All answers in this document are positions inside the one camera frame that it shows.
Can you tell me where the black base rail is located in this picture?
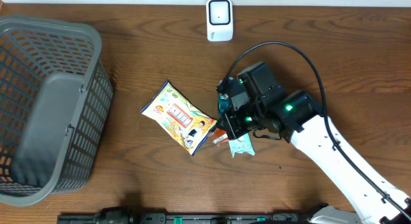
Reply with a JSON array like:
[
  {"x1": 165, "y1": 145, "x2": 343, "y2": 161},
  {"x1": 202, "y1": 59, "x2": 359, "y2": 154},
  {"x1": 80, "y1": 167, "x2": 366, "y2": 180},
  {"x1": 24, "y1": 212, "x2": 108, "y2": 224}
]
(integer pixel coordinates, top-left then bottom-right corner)
[{"x1": 57, "y1": 204, "x2": 363, "y2": 224}]

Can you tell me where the white barcode scanner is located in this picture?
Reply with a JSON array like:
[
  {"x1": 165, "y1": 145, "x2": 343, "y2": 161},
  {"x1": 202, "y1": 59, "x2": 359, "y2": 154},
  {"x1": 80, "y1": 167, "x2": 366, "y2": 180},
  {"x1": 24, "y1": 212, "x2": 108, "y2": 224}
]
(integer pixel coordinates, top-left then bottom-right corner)
[{"x1": 205, "y1": 0, "x2": 234, "y2": 42}]

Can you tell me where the grey plastic basket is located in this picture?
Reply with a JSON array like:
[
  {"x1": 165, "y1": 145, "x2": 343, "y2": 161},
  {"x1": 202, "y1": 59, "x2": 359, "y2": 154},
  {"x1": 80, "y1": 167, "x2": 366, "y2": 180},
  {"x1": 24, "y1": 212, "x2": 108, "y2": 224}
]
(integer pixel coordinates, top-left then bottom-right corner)
[{"x1": 1, "y1": 15, "x2": 113, "y2": 207}]

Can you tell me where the teal wet wipes pack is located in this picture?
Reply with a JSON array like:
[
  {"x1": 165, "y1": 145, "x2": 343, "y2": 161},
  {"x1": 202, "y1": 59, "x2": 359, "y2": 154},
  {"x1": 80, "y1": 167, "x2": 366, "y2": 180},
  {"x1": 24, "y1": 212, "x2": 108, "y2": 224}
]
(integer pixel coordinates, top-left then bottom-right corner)
[{"x1": 229, "y1": 134, "x2": 255, "y2": 157}]

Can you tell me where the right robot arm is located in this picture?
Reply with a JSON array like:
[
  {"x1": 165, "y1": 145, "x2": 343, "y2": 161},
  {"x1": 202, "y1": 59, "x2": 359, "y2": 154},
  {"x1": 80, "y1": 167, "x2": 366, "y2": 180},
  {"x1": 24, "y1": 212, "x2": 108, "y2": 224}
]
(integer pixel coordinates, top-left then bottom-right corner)
[{"x1": 216, "y1": 62, "x2": 410, "y2": 223}]

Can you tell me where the yellow snack bag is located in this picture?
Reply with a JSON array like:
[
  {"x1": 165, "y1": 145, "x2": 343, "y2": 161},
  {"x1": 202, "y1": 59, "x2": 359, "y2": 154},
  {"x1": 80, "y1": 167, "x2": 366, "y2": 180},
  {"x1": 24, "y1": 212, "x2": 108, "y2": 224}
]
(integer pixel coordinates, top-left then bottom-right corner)
[{"x1": 141, "y1": 80, "x2": 217, "y2": 156}]

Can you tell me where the blue mouthwash bottle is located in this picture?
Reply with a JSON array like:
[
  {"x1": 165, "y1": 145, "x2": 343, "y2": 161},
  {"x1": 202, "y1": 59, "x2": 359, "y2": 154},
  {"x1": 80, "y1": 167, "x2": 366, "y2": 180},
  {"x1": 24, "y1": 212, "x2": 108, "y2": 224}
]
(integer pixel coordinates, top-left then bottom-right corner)
[{"x1": 218, "y1": 94, "x2": 231, "y2": 116}]

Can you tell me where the red chocolate bar wrapper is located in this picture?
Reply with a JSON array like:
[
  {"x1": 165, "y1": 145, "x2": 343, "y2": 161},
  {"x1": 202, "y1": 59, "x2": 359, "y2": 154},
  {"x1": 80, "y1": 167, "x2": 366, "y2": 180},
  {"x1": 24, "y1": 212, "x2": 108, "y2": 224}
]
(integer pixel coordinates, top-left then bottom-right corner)
[{"x1": 209, "y1": 128, "x2": 229, "y2": 146}]

